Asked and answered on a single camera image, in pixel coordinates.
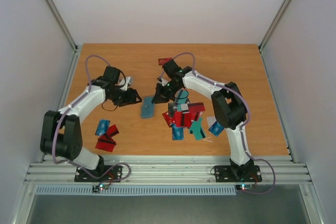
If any right controller board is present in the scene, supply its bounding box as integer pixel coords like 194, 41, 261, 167
236, 184, 256, 191

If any controller board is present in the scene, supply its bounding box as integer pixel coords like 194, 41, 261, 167
236, 184, 256, 191
91, 185, 109, 194

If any blue card centre bottom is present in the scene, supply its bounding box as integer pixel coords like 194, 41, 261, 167
172, 127, 184, 141

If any red card black stripe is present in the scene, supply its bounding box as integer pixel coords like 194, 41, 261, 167
187, 102, 205, 113

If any red card far table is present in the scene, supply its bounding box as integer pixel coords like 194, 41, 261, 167
158, 57, 173, 66

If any blue card left group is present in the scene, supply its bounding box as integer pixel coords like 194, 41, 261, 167
95, 119, 110, 136

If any blue card right side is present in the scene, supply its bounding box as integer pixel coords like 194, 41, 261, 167
208, 121, 225, 137

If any grey slotted cable duct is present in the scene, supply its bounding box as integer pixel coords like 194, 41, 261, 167
35, 185, 236, 196

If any red card left upper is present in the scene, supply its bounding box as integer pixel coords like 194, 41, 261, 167
98, 125, 119, 141

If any teal leather card holder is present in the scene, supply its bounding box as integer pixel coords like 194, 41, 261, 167
140, 96, 155, 119

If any left controller board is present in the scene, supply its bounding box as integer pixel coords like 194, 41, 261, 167
91, 185, 109, 194

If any teal card black stripe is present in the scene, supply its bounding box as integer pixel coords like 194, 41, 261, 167
189, 118, 206, 141

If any red card left lower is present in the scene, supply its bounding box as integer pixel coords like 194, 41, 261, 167
95, 134, 117, 152

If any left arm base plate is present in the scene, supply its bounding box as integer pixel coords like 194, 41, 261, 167
74, 165, 123, 183

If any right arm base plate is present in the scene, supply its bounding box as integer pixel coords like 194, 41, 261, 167
211, 165, 262, 183

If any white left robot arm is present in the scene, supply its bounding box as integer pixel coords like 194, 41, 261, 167
40, 66, 142, 181

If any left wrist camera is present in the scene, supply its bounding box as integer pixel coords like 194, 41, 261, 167
118, 77, 133, 90

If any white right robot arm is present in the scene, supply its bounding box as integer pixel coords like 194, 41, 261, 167
152, 59, 254, 180

